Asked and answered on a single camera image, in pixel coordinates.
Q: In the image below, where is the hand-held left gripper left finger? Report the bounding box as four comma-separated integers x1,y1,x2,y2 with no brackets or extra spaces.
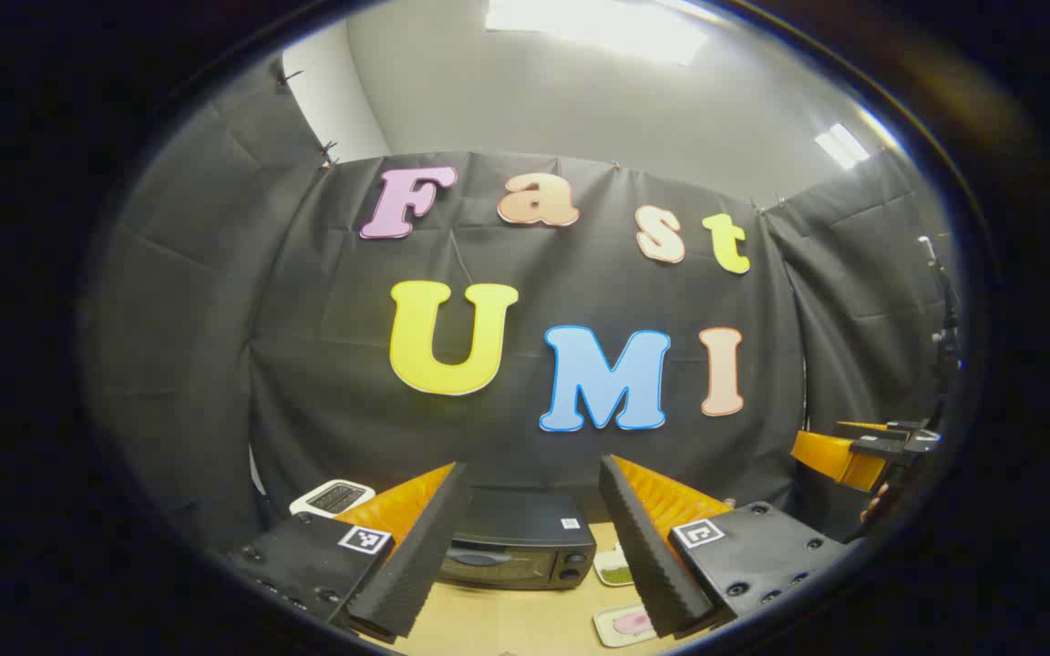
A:
224,462,472,639

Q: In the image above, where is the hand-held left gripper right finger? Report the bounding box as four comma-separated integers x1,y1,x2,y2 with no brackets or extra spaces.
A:
598,455,854,640

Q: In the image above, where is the beige food plate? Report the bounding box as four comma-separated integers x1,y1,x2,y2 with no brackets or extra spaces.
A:
592,603,659,649

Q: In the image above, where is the black electric oven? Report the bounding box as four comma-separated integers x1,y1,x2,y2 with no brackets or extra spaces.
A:
438,487,597,591

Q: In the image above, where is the divided plate with beans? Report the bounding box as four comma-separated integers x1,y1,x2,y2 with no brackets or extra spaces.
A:
593,544,636,588

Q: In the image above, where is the white toaster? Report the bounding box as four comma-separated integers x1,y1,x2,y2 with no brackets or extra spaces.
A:
289,479,376,519

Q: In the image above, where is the black backdrop cloth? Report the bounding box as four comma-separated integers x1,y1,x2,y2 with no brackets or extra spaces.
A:
87,55,963,557

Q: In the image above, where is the small ceiling light panel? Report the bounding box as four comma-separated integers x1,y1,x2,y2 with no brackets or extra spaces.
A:
814,122,871,170

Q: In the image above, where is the large ceiling light panel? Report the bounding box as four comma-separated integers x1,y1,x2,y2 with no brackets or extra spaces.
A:
486,0,709,66

